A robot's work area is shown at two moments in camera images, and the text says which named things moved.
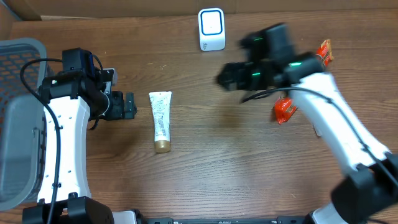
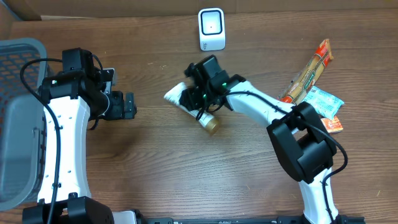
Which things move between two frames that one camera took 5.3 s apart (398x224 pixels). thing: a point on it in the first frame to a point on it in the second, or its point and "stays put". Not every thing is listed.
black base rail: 281,219 stays put
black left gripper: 122,109 stays put
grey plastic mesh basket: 23,124 stays put
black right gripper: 238,68 to 194,95
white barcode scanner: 212,28 stays put
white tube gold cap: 161,102 to 208,122
